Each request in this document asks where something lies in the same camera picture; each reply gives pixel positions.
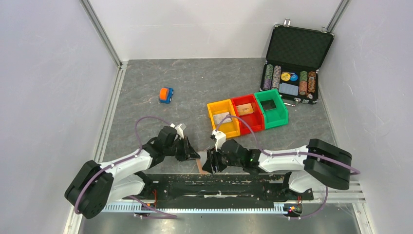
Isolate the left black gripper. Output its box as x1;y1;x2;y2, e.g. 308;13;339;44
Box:
164;136;200;162

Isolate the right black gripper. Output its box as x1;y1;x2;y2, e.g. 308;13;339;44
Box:
202;143;244;174

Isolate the tan leather card holder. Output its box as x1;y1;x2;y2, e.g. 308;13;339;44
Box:
196;151;209;175

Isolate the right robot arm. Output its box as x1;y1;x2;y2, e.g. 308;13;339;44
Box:
202;138;357;199

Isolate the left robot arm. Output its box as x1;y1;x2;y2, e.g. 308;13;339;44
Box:
64;124;201;219

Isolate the card in yellow bin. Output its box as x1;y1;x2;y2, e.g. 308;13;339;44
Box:
213;112;232;126

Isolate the card in red bin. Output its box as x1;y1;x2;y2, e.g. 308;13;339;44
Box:
236;103;254;116

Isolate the card in green bin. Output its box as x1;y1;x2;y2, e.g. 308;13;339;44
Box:
260;99;277;111

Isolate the light blue card deck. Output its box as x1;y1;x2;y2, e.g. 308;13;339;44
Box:
279;83;299;96

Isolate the yellow plastic bin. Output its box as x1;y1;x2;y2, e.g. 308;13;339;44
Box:
207;99;241;138

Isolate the red plastic bin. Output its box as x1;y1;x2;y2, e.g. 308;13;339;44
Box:
230;94;265;132

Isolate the blue orange toy car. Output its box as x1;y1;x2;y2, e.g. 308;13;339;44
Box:
159;87;174;104

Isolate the green plastic bin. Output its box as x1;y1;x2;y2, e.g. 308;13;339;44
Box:
254;89;289;129

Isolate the yellow dealer chip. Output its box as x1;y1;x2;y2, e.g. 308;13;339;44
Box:
281;72;291;81

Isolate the blue dealer chip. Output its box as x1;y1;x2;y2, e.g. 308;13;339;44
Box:
290;74;299;82

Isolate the black poker chip case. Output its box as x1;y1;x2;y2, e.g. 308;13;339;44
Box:
259;24;335;104

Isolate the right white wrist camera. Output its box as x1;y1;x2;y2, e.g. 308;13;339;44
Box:
210;129;226;151

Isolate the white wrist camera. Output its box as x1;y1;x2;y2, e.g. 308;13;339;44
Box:
210;129;226;151
170;123;186;139

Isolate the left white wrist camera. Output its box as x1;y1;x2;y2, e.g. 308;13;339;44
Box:
170;123;186;139

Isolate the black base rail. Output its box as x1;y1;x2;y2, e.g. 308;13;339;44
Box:
136;174;314;209

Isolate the white toothed cable duct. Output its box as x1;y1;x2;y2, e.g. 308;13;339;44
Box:
102;201;303;215

